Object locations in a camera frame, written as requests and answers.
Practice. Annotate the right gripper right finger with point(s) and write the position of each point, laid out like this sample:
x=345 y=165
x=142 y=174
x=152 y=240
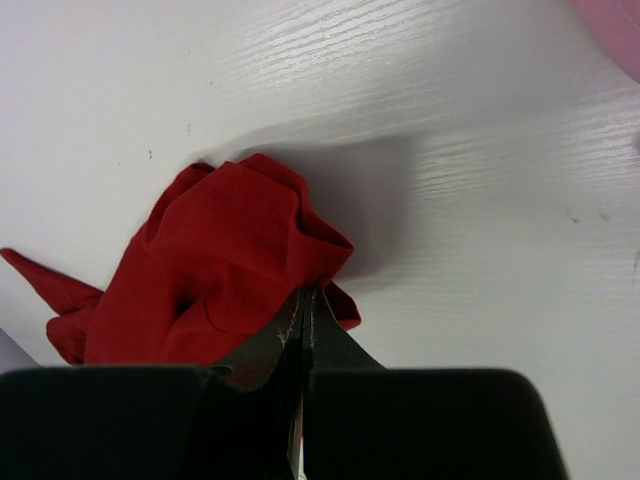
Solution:
x=325 y=344

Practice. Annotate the pink t shirt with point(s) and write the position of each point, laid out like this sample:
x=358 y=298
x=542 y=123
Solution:
x=615 y=26

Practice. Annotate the red t shirt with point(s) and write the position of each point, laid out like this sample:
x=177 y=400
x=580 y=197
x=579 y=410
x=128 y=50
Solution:
x=220 y=252

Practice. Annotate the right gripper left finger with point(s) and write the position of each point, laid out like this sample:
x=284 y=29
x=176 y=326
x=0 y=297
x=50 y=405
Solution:
x=250 y=365

